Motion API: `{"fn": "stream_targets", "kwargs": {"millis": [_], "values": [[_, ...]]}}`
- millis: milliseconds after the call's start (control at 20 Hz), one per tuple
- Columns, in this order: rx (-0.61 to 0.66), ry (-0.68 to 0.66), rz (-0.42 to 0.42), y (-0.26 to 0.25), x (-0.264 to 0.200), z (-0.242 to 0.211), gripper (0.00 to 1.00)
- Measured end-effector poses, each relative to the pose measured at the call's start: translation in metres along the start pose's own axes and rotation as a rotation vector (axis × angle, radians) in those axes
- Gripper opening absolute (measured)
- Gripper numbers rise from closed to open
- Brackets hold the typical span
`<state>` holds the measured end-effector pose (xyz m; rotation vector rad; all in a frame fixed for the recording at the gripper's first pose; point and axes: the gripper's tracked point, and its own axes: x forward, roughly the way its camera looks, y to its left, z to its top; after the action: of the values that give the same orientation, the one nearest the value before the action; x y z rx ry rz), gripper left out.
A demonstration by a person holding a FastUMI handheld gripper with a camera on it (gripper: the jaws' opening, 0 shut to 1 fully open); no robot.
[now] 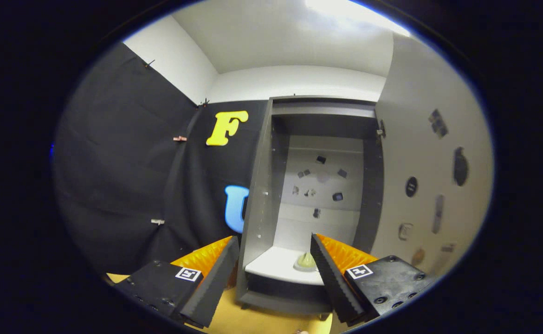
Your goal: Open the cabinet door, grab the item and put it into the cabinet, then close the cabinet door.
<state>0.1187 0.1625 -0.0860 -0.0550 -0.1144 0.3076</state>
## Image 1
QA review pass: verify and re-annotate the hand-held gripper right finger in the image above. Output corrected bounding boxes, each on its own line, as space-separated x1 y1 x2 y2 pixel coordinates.
310 233 435 325

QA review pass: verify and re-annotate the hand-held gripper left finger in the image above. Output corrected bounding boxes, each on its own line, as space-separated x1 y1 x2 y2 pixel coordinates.
113 236 240 329

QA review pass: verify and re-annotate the grey cabinet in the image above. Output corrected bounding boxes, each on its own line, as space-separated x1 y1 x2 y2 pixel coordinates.
235 95 386 321

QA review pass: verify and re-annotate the long ceiling light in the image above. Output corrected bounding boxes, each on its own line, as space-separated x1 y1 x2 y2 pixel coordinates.
305 0 411 37

